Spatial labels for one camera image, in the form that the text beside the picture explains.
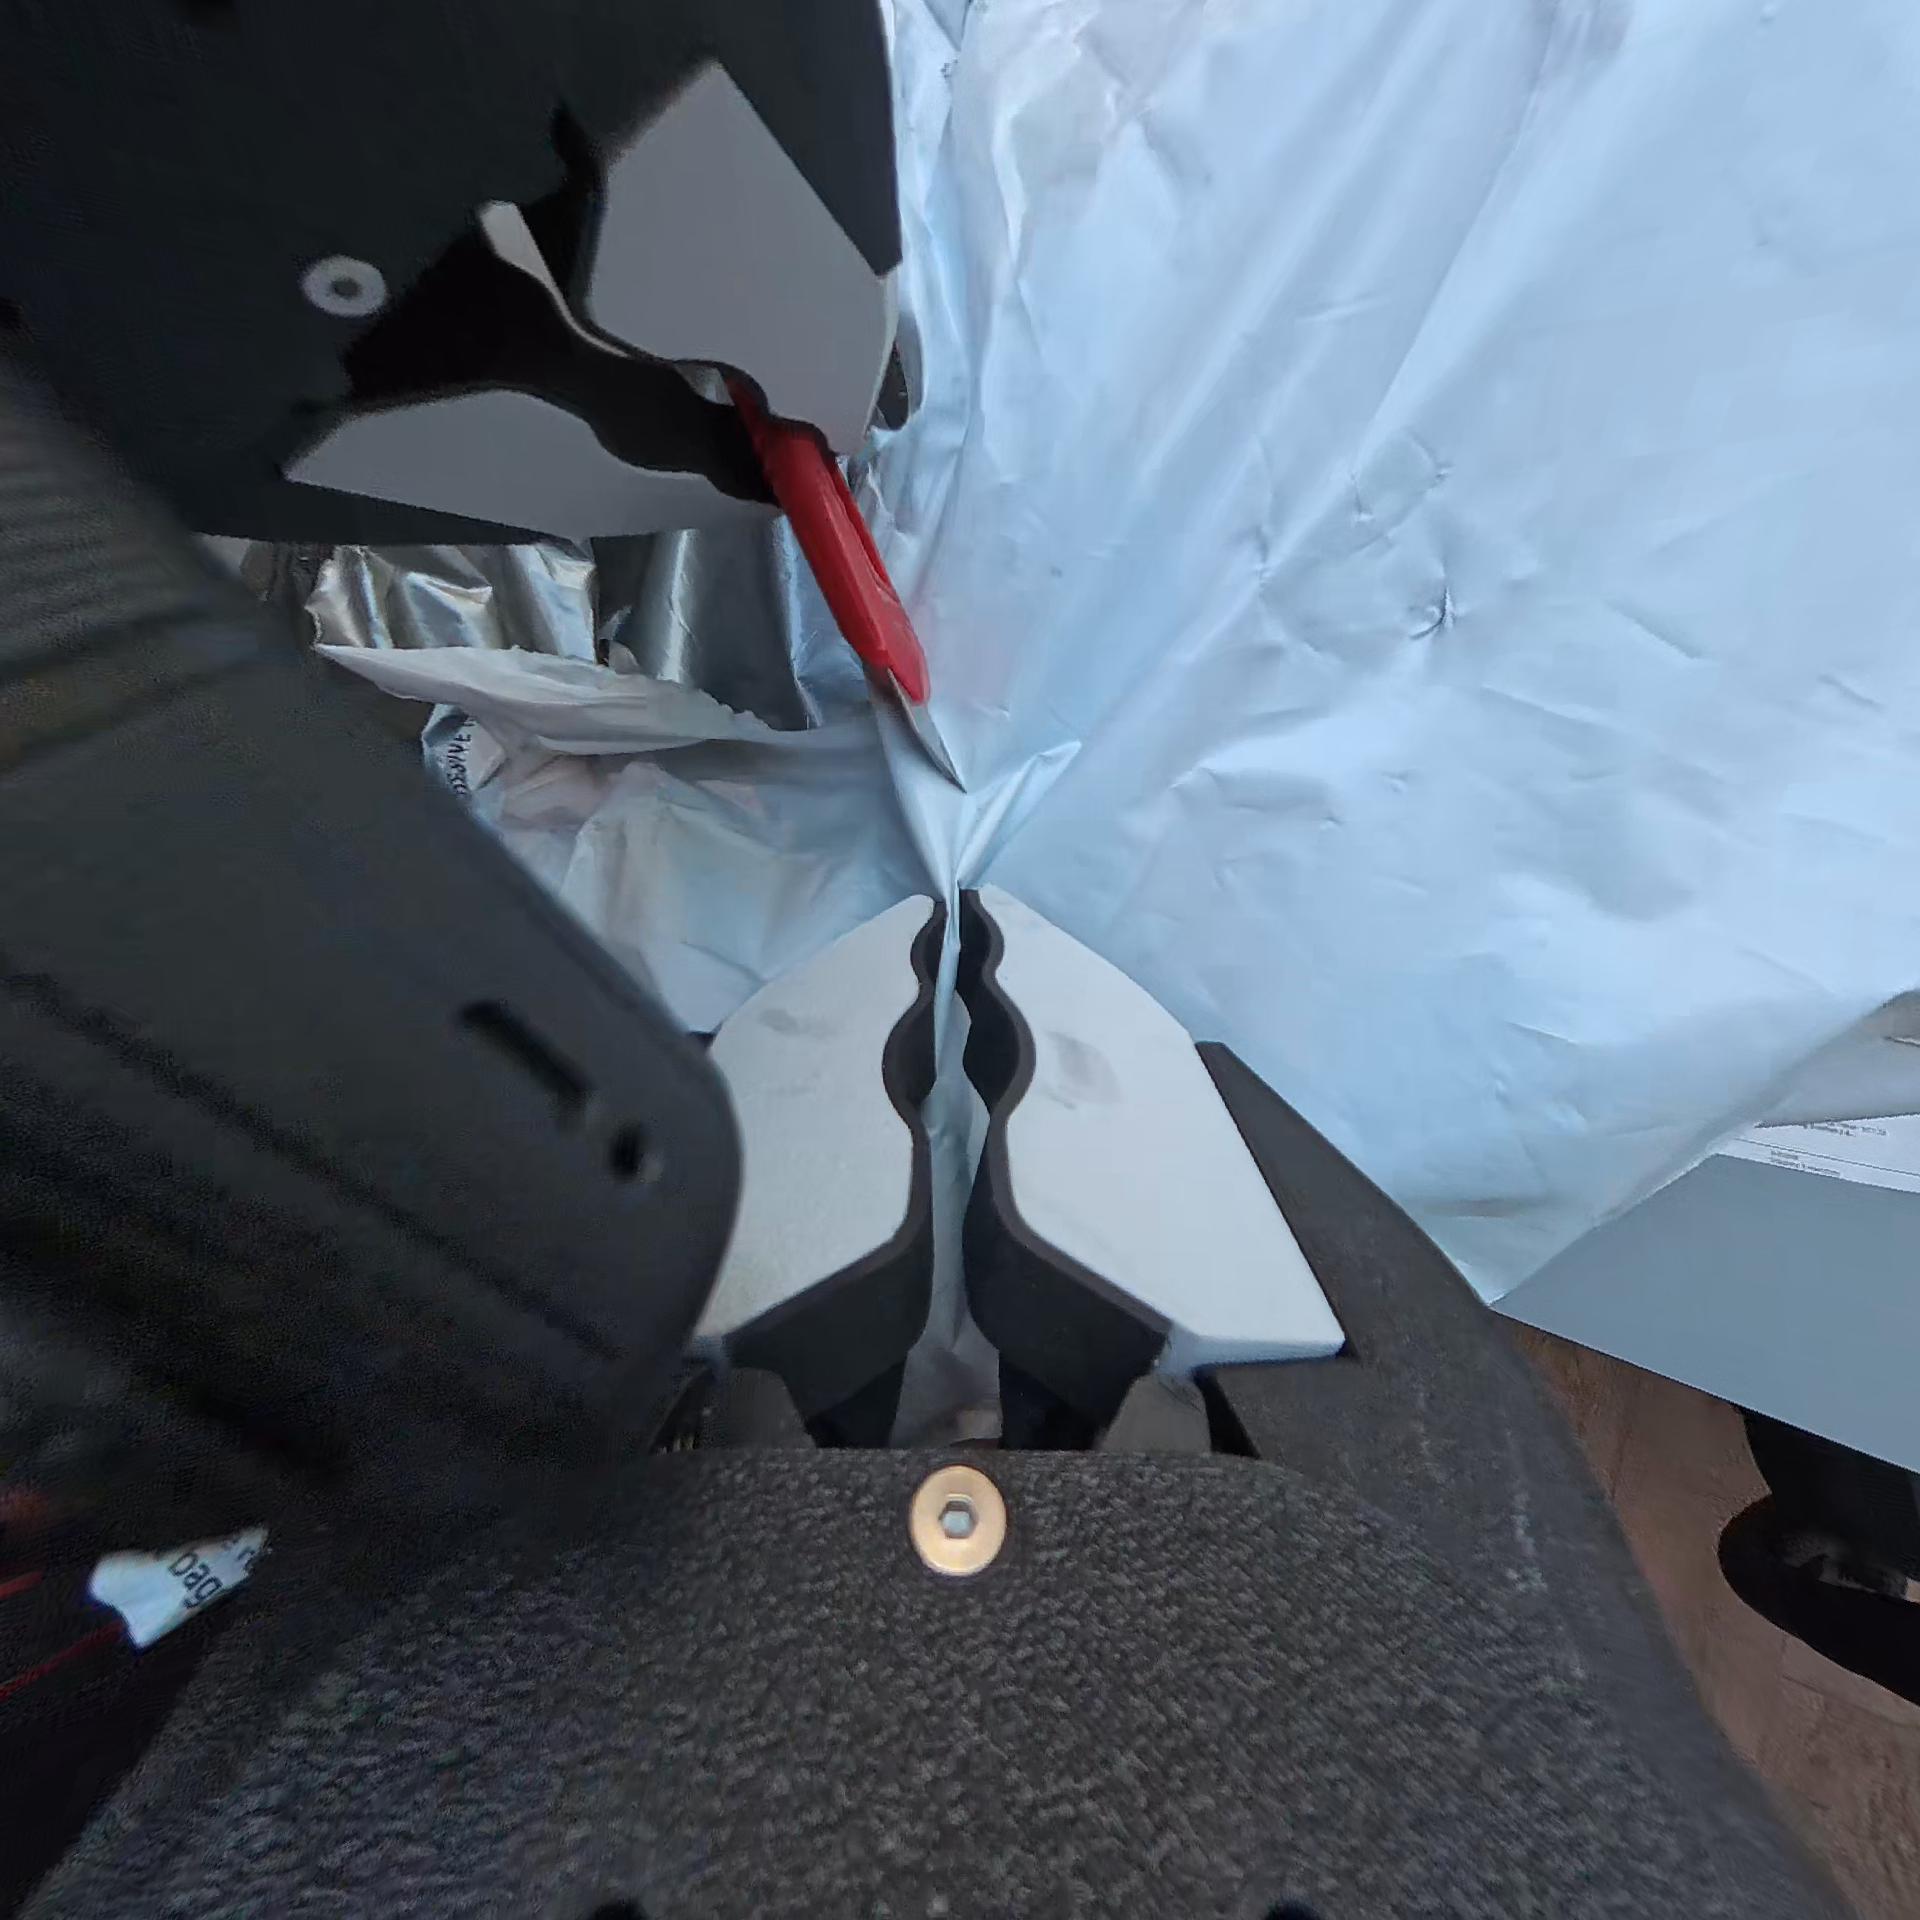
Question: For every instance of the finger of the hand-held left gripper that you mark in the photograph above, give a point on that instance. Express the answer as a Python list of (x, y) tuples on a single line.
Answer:
[(736, 242), (479, 465)]

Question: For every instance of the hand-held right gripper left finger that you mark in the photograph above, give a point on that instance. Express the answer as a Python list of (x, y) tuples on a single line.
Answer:
[(808, 1140)]

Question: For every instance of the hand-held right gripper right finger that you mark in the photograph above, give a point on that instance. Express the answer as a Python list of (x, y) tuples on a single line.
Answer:
[(1140, 1185)]

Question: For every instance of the red utility knife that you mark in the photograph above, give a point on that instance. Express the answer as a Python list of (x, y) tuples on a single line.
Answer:
[(840, 554)]

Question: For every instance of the white plastic bag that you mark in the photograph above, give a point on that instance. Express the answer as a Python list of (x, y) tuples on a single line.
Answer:
[(1352, 598)]

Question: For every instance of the wooden desk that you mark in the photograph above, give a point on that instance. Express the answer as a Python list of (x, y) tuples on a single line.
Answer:
[(1845, 1771)]

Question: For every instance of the grey flat envelope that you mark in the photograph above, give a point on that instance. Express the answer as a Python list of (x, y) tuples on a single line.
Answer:
[(1726, 1289)]

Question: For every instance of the white printed tag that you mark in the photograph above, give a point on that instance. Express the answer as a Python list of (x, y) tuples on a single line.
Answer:
[(176, 1588)]

